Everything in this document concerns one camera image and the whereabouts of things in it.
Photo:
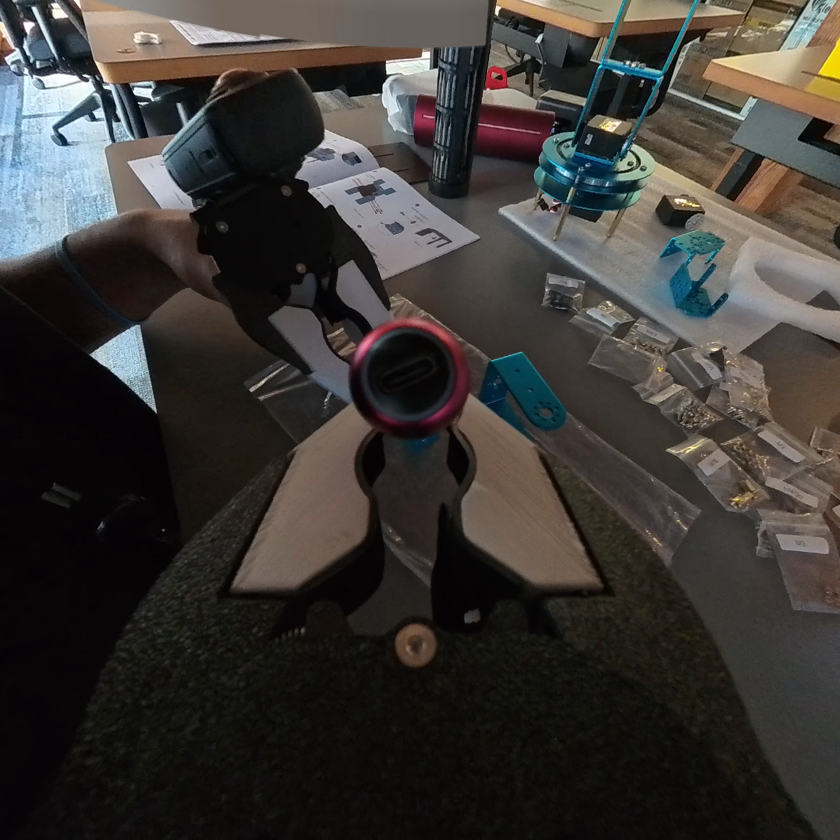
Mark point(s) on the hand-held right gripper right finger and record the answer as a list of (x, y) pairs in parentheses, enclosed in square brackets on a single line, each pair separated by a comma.
[(525, 518)]

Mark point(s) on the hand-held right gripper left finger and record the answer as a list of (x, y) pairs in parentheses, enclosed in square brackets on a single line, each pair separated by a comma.
[(302, 525)]

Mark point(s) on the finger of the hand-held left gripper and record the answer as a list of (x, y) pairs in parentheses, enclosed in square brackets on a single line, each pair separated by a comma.
[(302, 344), (358, 298)]

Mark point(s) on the red electric screwdriver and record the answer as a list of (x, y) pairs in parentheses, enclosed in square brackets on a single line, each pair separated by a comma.
[(410, 377)]

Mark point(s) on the large blue U bracket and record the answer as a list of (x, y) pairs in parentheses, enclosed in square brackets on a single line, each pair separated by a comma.
[(518, 387)]

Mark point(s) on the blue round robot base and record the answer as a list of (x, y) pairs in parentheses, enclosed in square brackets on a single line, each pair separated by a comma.
[(590, 177)]

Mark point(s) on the person's left forearm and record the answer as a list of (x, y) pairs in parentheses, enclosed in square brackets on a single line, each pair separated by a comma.
[(39, 289)]

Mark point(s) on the dark grey desk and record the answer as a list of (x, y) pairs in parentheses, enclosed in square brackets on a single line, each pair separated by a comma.
[(525, 275)]

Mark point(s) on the person's left hand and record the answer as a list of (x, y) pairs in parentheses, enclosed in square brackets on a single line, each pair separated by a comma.
[(167, 249)]

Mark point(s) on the clear plastic bag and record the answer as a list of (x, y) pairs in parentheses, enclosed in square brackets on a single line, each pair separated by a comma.
[(610, 485)]

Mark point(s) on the white instruction manual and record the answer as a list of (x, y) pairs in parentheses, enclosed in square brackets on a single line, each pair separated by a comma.
[(420, 229)]

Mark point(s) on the dark flat tray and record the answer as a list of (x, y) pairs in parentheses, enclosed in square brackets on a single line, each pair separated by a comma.
[(400, 161)]

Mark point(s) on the black perforated cylinder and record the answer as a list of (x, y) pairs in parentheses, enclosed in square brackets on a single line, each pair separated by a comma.
[(453, 131)]

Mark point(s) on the blue wristband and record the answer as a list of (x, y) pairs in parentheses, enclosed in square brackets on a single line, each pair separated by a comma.
[(75, 282)]

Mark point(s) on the white plastic bag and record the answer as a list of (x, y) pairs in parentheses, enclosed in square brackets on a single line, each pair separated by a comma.
[(400, 98)]

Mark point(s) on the pile of small screw bags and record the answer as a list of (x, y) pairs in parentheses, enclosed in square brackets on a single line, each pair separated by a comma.
[(722, 446)]

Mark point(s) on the white paper sheet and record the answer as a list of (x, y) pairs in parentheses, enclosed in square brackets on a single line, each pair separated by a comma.
[(203, 33)]

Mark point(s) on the small pale object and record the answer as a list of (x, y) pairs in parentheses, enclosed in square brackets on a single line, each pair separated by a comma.
[(147, 37)]

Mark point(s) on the red cylinder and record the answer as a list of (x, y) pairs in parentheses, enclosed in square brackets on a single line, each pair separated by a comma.
[(518, 131)]

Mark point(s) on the person's black clothing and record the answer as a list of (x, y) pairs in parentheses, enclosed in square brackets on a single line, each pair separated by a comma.
[(65, 525)]

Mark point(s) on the red bag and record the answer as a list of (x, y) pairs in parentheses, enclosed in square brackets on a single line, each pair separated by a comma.
[(497, 75)]

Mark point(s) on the white foam sheet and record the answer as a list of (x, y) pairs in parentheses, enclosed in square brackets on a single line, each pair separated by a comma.
[(623, 262)]

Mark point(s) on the black case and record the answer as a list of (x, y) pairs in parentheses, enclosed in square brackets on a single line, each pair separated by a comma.
[(558, 108)]

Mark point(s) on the black office chair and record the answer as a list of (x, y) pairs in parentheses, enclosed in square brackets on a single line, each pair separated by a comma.
[(59, 46)]

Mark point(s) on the small black motor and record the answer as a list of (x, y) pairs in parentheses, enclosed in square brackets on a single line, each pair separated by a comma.
[(676, 210)]

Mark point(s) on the light wooden table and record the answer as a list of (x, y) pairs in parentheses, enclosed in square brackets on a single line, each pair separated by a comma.
[(623, 19)]

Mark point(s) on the wooden table with thick legs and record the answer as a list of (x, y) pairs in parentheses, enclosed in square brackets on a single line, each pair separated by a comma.
[(774, 85)]

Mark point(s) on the wooden table with dark frame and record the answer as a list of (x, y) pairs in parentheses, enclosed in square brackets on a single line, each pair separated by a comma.
[(262, 56)]

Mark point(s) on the blue perforated bracket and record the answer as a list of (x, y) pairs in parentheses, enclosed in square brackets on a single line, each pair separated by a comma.
[(689, 289)]

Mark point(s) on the blue flat bracket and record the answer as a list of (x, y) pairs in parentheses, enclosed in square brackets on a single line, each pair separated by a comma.
[(695, 244)]

